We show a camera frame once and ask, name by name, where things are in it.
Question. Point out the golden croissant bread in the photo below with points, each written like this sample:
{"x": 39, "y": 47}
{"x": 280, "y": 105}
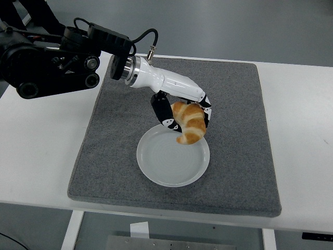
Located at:
{"x": 192, "y": 122}

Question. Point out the person's legs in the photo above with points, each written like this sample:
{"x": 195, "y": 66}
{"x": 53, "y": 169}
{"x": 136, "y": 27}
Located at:
{"x": 52, "y": 13}

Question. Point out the white table leg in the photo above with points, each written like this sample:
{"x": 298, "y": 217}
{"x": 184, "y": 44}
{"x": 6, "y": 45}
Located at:
{"x": 269, "y": 240}
{"x": 71, "y": 231}

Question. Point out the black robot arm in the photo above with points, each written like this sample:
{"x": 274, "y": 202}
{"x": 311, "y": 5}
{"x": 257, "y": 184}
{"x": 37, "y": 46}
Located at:
{"x": 39, "y": 65}

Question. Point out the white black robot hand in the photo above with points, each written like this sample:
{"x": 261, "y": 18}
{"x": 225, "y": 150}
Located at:
{"x": 174, "y": 83}

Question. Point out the round pale grey plate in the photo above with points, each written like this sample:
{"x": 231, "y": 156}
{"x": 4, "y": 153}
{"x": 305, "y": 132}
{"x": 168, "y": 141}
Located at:
{"x": 169, "y": 164}

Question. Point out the black table control panel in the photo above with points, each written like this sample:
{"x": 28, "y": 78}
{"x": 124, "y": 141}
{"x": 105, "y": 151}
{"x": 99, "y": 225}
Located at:
{"x": 317, "y": 236}

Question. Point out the grey felt mat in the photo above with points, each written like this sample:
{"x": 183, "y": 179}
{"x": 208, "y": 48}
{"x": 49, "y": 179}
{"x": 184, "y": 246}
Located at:
{"x": 234, "y": 117}

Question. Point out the grey metal plate with screws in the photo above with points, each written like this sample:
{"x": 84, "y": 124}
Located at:
{"x": 169, "y": 243}

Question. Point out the white metal floor stand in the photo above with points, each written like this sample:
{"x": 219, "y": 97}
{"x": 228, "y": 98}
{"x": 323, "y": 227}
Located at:
{"x": 26, "y": 20}

